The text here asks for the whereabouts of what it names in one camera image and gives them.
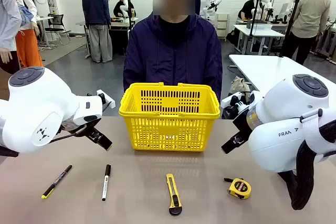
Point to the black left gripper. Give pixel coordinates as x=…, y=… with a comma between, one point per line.
x=84, y=129

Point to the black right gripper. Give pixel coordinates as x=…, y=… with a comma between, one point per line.
x=242, y=127

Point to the yellow tape measure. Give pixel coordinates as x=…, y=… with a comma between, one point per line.
x=240, y=188

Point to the black highlighter with yellow tip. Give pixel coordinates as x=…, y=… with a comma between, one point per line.
x=56, y=181

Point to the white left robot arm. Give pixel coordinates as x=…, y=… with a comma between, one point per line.
x=39, y=98

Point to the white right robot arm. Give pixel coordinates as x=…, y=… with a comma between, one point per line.
x=283, y=103

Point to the yellow plastic shopping basket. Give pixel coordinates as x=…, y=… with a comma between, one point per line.
x=168, y=129

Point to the person in purple jacket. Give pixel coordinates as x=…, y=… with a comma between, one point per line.
x=173, y=56

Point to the person in navy jacket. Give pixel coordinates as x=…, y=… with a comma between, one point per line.
x=95, y=9

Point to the bending person in black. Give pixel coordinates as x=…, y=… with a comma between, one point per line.
x=246, y=9

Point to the person in beige shirt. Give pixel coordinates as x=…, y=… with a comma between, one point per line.
x=311, y=11

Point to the white marker with black cap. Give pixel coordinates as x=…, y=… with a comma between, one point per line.
x=106, y=182

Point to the beige bag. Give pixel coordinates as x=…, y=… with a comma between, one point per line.
x=239, y=85

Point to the yellow utility knife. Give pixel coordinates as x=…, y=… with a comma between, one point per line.
x=173, y=192

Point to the large white table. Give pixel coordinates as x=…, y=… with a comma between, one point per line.
x=262, y=64

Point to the grey background desk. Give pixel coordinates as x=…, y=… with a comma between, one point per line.
x=118, y=24

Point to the small white table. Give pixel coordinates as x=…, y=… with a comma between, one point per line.
x=260, y=31

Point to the mannequin in orange pants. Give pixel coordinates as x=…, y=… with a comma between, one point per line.
x=29, y=45

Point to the white drawer cabinet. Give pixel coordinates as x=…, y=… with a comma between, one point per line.
x=223, y=24

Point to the black office chair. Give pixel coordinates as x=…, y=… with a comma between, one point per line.
x=56, y=24

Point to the thin black stand pole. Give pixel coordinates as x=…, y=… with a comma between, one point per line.
x=253, y=19

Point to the thick black tripod pole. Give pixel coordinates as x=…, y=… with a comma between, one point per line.
x=290, y=27

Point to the white background robot with black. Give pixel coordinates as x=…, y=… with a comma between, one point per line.
x=122, y=6

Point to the mannequin in striped shirt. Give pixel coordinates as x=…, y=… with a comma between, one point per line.
x=8, y=19

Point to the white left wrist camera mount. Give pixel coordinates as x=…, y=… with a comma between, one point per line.
x=107, y=100

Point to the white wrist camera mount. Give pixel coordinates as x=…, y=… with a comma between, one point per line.
x=107, y=100
x=237, y=100

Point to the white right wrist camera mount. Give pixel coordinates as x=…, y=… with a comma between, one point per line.
x=237, y=100

